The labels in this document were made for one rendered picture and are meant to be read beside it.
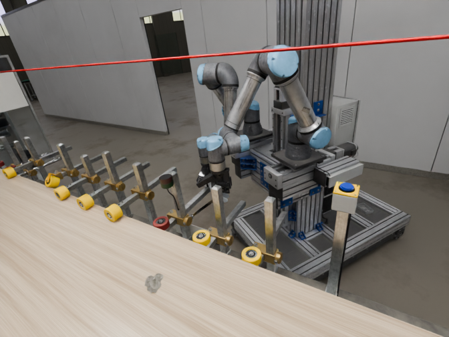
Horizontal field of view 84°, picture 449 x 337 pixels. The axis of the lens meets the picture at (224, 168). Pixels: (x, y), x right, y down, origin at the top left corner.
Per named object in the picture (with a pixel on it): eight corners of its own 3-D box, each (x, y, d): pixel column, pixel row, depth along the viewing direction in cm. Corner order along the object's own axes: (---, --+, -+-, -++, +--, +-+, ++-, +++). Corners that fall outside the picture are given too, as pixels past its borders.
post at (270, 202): (269, 276, 121) (267, 194, 99) (276, 279, 119) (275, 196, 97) (266, 281, 119) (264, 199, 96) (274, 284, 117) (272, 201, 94)
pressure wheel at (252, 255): (240, 268, 108) (238, 249, 102) (257, 262, 110) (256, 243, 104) (247, 283, 101) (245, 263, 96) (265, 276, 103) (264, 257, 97)
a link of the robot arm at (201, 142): (212, 136, 146) (205, 141, 140) (214, 152, 152) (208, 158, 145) (200, 135, 150) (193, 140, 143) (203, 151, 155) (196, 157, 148)
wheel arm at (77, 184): (124, 160, 192) (123, 156, 190) (127, 160, 190) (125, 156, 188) (60, 194, 155) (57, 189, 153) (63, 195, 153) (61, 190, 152)
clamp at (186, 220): (174, 216, 141) (172, 208, 139) (193, 222, 135) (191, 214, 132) (167, 222, 137) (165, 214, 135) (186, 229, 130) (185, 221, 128)
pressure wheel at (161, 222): (164, 230, 135) (160, 213, 129) (176, 235, 131) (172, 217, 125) (154, 240, 129) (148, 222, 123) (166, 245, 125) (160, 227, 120)
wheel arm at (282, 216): (281, 216, 137) (281, 209, 135) (287, 217, 136) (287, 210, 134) (247, 276, 105) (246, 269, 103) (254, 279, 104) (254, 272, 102)
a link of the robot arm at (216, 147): (226, 138, 106) (207, 142, 104) (229, 161, 111) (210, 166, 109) (220, 133, 113) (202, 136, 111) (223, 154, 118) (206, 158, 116)
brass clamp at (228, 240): (212, 233, 131) (210, 225, 129) (234, 240, 124) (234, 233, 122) (205, 241, 127) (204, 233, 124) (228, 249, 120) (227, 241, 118)
